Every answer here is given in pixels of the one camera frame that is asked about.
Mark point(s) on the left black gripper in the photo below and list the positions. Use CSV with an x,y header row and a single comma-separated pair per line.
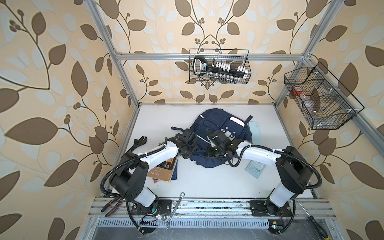
x,y
188,155

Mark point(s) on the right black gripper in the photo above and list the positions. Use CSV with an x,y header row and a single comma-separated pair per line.
x,y
209,154

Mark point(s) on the navy blue student backpack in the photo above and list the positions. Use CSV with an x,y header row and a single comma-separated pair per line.
x,y
212,120

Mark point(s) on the brown hardcover book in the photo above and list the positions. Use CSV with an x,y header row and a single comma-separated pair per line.
x,y
163,171

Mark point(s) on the dark blue book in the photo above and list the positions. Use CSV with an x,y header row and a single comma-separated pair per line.
x,y
175,172

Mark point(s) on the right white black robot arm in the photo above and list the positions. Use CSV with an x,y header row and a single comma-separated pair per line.
x,y
296,174

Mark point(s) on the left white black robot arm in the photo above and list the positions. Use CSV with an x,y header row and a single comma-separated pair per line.
x,y
126,181

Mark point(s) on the light green pencil case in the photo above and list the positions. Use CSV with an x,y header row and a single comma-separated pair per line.
x,y
256,135

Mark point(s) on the black adjustable wrench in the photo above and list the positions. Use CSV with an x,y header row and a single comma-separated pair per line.
x,y
137,143

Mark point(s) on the silver combination wrench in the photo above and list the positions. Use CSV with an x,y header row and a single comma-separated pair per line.
x,y
168,222

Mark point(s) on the orange black pliers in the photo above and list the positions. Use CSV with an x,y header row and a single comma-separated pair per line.
x,y
114,204

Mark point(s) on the red capped clear bottle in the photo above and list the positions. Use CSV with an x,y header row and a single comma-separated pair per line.
x,y
300,93

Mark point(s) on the black yellow screwdriver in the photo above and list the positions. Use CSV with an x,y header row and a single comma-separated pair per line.
x,y
318,228

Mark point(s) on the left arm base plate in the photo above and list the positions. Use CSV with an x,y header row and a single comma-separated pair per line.
x,y
159,207

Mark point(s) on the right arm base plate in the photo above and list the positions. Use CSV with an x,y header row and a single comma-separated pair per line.
x,y
261,208

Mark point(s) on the black socket set rail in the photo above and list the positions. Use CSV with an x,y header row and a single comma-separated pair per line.
x,y
211,65

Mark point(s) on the back wall wire basket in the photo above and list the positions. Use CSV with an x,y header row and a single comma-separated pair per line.
x,y
221,52

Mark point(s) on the wall wire basket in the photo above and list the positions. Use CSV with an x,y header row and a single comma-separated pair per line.
x,y
331,104
221,52

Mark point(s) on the right wall wire basket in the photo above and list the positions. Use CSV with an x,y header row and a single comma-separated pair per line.
x,y
331,104

